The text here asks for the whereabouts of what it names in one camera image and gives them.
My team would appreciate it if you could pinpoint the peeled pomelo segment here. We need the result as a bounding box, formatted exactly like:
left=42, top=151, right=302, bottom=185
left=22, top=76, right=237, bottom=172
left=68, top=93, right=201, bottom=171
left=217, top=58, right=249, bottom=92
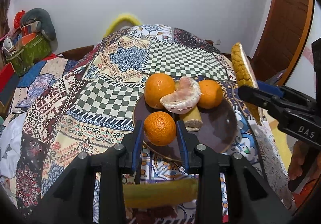
left=159, top=76, right=201, bottom=114

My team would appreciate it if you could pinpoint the person's hand at right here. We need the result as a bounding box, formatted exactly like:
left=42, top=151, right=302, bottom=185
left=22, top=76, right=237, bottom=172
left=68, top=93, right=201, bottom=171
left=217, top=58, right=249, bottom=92
left=288, top=140, right=320, bottom=194

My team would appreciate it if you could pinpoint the small orange on plate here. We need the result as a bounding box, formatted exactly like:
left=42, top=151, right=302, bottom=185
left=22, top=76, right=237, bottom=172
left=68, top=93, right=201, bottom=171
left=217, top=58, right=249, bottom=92
left=197, top=80, right=223, bottom=109

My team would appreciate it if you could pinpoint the dark brown round plate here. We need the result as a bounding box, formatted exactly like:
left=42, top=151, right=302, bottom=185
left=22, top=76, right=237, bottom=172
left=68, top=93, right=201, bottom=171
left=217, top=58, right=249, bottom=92
left=133, top=95, right=238, bottom=162

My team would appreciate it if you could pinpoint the brown wooden door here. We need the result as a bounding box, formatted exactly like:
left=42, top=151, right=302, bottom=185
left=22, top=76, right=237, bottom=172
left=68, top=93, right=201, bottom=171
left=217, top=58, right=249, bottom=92
left=252, top=0, right=314, bottom=85

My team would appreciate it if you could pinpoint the patchwork patterned tablecloth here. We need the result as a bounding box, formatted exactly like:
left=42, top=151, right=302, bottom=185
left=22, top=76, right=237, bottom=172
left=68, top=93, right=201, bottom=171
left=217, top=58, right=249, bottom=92
left=10, top=25, right=293, bottom=217

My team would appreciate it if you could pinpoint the large orange on plate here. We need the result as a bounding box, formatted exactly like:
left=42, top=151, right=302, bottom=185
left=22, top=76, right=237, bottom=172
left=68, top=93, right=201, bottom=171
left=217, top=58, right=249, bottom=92
left=144, top=73, right=175, bottom=109

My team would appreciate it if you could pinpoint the red box at left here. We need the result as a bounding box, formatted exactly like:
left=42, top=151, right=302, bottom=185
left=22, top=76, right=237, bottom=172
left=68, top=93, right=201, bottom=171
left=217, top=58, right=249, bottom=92
left=0, top=62, right=15, bottom=91

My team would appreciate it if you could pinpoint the green patterned storage box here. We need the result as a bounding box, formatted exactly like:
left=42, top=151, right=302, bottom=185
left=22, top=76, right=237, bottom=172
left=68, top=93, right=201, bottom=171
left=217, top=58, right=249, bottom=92
left=6, top=34, right=52, bottom=76

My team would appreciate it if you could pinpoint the yellow fuzzy chair back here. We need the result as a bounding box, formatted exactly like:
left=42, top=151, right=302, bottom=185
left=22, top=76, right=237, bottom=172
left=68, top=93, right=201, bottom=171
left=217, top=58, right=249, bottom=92
left=103, top=13, right=141, bottom=38

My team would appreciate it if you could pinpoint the grey green plush cushion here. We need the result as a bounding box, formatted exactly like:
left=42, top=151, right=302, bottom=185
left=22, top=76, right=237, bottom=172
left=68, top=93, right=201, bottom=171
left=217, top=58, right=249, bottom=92
left=20, top=8, right=56, bottom=42

